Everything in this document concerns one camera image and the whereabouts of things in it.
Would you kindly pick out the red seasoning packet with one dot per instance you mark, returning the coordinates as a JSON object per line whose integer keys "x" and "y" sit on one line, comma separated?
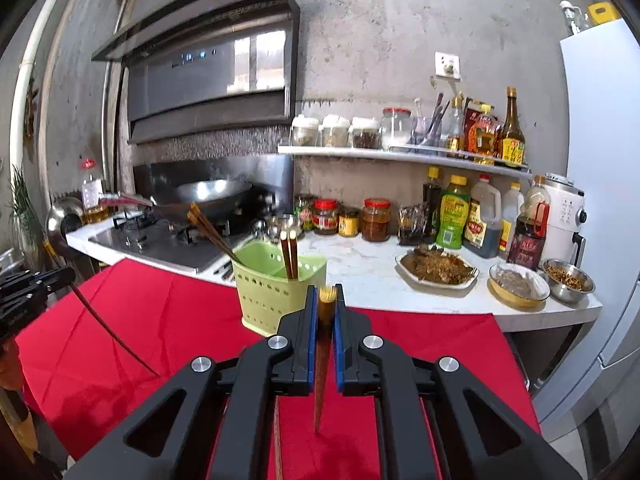
{"x": 471, "y": 120}

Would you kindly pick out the steel wok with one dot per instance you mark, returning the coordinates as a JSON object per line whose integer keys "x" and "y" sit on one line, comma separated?
{"x": 210, "y": 195}

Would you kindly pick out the chili paste jar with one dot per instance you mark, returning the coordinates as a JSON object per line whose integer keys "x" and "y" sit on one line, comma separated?
{"x": 376, "y": 222}

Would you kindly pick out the white wall pipe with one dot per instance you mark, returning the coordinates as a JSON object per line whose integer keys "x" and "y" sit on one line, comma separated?
{"x": 30, "y": 70}

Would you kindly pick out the plate of cooked food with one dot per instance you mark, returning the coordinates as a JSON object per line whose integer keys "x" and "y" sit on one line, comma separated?
{"x": 436, "y": 267}

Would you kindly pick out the small steel cup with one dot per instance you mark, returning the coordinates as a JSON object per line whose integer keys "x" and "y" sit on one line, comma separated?
{"x": 285, "y": 224}

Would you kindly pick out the green label jar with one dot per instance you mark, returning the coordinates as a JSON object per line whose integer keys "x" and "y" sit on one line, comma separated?
{"x": 304, "y": 212}

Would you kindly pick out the yellow oil bottle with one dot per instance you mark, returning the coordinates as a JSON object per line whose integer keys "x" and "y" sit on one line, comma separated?
{"x": 486, "y": 137}

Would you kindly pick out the white lid spice jar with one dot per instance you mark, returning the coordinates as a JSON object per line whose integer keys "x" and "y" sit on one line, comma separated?
{"x": 366, "y": 134}
{"x": 305, "y": 132}
{"x": 335, "y": 132}

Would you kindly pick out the yellow bowl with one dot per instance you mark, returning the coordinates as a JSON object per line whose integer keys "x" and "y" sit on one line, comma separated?
{"x": 519, "y": 286}

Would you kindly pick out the white kitchen appliance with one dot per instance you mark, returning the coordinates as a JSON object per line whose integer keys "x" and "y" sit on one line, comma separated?
{"x": 565, "y": 220}

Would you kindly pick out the yellow box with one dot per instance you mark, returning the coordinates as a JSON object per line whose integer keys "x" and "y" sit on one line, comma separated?
{"x": 602, "y": 13}

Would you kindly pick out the white wall shelf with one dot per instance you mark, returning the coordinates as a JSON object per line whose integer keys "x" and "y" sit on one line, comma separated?
{"x": 375, "y": 154}

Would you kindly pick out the white wall socket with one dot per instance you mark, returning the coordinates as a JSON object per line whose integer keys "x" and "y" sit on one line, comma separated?
{"x": 447, "y": 65}

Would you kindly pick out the small clear seasoning bottle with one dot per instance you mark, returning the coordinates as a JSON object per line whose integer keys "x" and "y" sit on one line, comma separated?
{"x": 455, "y": 127}

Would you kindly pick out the large dark vinegar jug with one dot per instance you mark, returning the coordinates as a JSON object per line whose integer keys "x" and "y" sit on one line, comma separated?
{"x": 482, "y": 225}

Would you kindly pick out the tall dark sauce bottle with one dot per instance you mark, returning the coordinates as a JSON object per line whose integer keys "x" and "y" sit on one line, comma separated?
{"x": 511, "y": 145}

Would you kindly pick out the red tablecloth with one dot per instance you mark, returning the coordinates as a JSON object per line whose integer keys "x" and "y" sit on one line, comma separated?
{"x": 175, "y": 310}

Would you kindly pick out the clear utensil cup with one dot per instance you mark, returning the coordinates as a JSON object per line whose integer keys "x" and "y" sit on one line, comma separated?
{"x": 427, "y": 137}

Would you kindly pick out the white refrigerator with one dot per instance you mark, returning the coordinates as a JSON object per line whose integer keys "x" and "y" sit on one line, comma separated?
{"x": 600, "y": 185}

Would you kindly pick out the green plant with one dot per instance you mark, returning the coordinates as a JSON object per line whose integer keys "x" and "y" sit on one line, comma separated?
{"x": 24, "y": 215}

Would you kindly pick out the yellow label jar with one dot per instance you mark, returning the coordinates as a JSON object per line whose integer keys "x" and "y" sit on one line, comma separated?
{"x": 349, "y": 223}

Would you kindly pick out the square cooking oil bottle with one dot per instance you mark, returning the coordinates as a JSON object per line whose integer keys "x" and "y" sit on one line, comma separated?
{"x": 95, "y": 200}

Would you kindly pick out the grey metal pipe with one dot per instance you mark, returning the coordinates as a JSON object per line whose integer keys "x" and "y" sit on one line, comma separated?
{"x": 107, "y": 110}

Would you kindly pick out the red lid sauce jar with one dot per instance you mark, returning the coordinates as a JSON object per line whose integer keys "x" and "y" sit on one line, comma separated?
{"x": 325, "y": 217}

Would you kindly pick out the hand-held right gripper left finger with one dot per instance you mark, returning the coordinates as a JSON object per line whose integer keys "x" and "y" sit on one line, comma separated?
{"x": 312, "y": 340}

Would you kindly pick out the steel range hood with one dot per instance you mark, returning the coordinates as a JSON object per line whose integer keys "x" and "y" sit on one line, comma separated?
{"x": 200, "y": 90}

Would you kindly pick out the gas stove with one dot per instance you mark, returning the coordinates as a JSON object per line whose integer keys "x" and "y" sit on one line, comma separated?
{"x": 150, "y": 245}

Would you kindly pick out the clear glass bottle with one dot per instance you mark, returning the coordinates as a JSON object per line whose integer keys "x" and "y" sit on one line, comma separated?
{"x": 572, "y": 19}

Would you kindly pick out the slim dark soy bottle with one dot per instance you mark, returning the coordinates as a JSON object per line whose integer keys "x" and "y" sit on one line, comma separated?
{"x": 432, "y": 205}

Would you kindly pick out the pale plastic jug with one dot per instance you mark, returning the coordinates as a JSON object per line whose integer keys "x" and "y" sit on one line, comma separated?
{"x": 511, "y": 210}

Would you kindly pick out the green plastic bottle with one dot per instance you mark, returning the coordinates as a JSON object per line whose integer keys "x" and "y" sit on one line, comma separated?
{"x": 453, "y": 217}

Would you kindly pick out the green plastic utensil holder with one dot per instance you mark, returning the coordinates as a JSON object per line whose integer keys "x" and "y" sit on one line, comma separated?
{"x": 260, "y": 300}

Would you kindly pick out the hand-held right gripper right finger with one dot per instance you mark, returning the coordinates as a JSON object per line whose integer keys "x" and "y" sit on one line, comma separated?
{"x": 339, "y": 355}

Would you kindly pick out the steel bowl of food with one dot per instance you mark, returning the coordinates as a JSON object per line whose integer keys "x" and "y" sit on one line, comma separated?
{"x": 567, "y": 280}

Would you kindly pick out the dark spice bag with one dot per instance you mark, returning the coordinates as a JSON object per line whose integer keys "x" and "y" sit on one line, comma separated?
{"x": 412, "y": 225}

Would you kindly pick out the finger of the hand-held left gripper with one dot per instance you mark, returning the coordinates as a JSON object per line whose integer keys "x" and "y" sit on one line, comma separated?
{"x": 55, "y": 279}
{"x": 20, "y": 295}

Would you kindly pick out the red wall sticker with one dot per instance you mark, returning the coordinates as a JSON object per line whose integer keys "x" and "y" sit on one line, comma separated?
{"x": 88, "y": 164}

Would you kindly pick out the glass jar white powder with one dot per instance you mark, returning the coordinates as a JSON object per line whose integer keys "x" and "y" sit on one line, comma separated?
{"x": 396, "y": 130}

